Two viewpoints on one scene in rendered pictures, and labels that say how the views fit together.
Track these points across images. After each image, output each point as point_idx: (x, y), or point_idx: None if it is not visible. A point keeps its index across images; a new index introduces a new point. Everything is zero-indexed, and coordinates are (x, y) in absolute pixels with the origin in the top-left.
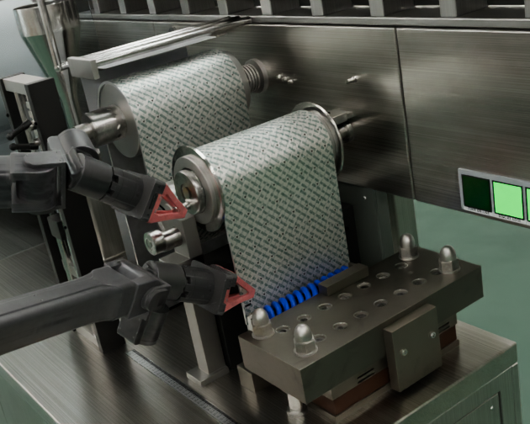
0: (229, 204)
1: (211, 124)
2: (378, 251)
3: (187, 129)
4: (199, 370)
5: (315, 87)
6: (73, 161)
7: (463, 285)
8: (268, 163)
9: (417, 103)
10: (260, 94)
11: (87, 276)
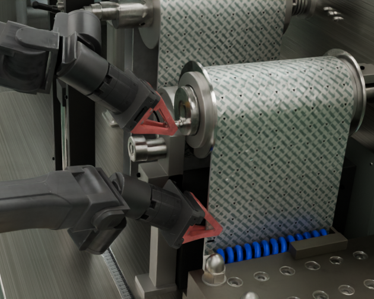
0: (221, 139)
1: (239, 40)
2: (366, 220)
3: (212, 37)
4: (148, 279)
5: (358, 34)
6: (70, 47)
7: None
8: (278, 107)
9: None
10: (303, 19)
11: (40, 178)
